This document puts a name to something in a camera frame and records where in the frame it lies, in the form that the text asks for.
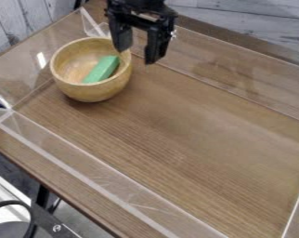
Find brown wooden bowl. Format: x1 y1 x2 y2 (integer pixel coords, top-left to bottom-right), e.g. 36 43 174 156
49 37 132 102

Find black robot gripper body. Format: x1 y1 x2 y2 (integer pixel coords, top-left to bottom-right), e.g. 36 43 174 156
104 0 180 40

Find clear acrylic tray walls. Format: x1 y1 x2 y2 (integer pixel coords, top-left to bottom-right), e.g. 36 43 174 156
0 13 299 238

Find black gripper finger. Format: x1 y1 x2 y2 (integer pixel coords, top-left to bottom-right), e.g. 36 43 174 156
146 28 171 64
109 20 132 52

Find green rectangular block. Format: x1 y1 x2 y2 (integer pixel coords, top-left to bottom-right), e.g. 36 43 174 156
81 56 120 84

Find dark metal floor bracket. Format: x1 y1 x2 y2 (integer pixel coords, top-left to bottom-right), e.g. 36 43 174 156
29 204 83 238

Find black table leg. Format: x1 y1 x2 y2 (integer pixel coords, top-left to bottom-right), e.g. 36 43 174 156
36 185 49 208

